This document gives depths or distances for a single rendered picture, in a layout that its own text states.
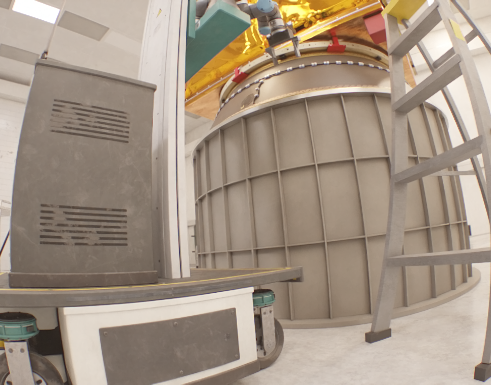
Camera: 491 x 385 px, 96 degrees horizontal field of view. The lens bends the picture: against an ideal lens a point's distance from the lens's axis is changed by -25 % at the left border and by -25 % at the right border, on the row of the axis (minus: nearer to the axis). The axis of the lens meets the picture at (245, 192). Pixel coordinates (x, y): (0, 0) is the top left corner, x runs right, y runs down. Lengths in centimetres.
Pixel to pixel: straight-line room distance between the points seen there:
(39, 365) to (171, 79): 90
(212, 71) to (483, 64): 681
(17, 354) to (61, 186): 37
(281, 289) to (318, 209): 44
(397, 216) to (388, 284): 26
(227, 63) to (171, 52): 143
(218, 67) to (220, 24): 138
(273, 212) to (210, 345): 94
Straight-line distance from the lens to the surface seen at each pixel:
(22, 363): 67
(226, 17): 116
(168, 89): 100
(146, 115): 78
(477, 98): 97
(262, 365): 95
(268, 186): 152
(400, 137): 124
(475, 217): 704
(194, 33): 121
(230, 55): 248
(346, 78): 179
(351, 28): 212
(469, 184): 709
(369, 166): 150
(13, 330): 65
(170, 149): 90
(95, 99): 75
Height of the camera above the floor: 38
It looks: 12 degrees up
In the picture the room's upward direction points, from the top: 5 degrees counter-clockwise
